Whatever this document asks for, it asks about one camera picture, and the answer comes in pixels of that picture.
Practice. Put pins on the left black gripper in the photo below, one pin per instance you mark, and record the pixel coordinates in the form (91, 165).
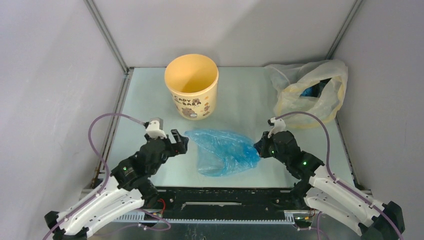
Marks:
(181, 145)

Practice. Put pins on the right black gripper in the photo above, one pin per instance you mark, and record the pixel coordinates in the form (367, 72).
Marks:
(265, 146)

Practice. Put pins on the blue plastic trash bag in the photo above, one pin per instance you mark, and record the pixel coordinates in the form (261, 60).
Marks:
(222, 153)

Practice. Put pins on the translucent yellowish plastic bag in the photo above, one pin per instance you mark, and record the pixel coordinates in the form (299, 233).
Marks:
(291, 80)

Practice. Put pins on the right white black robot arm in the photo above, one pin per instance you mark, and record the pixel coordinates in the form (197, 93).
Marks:
(341, 195)

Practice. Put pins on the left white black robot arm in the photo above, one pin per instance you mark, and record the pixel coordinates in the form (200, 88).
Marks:
(127, 188)

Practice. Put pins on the yellow cartoon trash bin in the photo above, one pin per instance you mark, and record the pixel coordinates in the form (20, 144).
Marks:
(192, 80)

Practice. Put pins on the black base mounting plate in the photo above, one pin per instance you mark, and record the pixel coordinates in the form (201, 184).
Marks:
(204, 204)

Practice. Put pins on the dark items inside bag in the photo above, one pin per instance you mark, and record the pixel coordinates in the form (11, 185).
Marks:
(315, 90)

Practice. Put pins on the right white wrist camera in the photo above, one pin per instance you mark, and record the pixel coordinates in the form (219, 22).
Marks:
(278, 125)

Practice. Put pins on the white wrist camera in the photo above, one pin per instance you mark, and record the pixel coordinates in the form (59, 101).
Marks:
(154, 128)
(278, 125)

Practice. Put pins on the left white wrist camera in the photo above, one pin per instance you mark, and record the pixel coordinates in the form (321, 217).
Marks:
(154, 128)

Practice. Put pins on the aluminium frame rail front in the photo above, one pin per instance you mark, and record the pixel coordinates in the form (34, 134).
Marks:
(240, 206)

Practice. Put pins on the left aluminium corner post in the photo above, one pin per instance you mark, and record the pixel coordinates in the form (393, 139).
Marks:
(124, 83)

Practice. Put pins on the aluminium corner post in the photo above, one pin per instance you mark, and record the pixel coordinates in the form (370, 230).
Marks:
(349, 19)
(124, 83)

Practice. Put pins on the right aluminium corner post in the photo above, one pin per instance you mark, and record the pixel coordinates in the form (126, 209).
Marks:
(349, 19)

